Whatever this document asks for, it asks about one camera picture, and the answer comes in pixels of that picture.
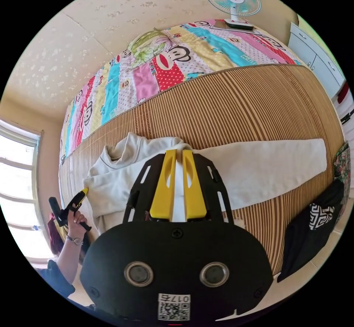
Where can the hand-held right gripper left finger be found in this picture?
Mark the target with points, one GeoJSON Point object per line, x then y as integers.
{"type": "Point", "coordinates": [163, 194]}

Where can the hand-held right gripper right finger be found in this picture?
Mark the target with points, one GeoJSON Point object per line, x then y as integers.
{"type": "Point", "coordinates": [193, 194]}

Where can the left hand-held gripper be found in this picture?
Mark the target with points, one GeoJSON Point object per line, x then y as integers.
{"type": "Point", "coordinates": [67, 212]}

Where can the white long sleeve shirt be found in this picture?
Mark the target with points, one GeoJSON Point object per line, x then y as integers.
{"type": "Point", "coordinates": [262, 161]}

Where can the person's left forearm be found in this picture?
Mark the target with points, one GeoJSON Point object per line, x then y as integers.
{"type": "Point", "coordinates": [69, 258]}

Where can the person's left hand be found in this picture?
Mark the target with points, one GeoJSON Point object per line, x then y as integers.
{"type": "Point", "coordinates": [77, 223]}

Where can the window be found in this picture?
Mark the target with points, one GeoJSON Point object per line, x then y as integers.
{"type": "Point", "coordinates": [16, 183]}

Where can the person's body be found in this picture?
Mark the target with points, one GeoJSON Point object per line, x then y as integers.
{"type": "Point", "coordinates": [56, 278]}

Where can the bed with woven mat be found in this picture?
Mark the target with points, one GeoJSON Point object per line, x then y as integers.
{"type": "Point", "coordinates": [235, 106]}

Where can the pile of clothes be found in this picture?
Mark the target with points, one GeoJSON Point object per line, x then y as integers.
{"type": "Point", "coordinates": [304, 244]}

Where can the green floral pillow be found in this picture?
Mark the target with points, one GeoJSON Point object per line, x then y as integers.
{"type": "Point", "coordinates": [146, 46]}

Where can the white cupboard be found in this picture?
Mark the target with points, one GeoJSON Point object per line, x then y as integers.
{"type": "Point", "coordinates": [312, 48]}

